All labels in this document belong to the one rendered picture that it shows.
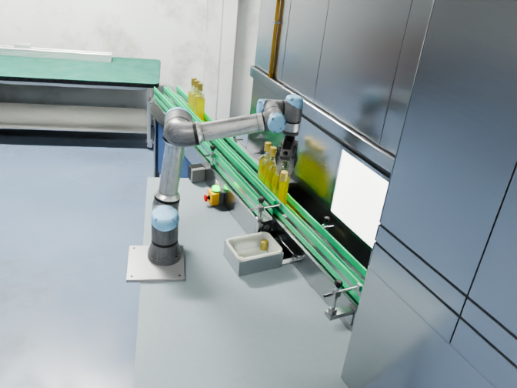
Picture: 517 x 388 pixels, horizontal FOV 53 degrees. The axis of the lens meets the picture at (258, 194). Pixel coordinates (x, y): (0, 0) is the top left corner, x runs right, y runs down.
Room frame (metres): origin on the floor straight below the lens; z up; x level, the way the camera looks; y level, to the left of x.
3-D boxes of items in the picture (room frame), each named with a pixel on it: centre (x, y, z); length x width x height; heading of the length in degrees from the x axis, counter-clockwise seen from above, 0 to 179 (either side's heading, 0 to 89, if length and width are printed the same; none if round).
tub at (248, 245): (1.96, -0.01, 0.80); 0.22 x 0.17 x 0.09; 119
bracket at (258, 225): (2.12, -0.05, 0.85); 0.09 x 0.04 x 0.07; 119
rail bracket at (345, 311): (1.55, -0.35, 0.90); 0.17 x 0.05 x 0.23; 119
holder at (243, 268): (1.97, -0.03, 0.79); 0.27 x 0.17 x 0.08; 119
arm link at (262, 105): (2.09, -0.01, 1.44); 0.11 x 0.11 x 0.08; 11
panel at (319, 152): (2.11, -0.33, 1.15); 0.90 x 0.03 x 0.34; 29
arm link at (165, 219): (1.90, 0.39, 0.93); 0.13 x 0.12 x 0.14; 11
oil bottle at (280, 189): (2.24, -0.10, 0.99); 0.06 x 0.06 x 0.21; 29
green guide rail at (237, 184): (2.89, 0.41, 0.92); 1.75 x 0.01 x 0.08; 29
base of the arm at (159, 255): (1.90, 0.39, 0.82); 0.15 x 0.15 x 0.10
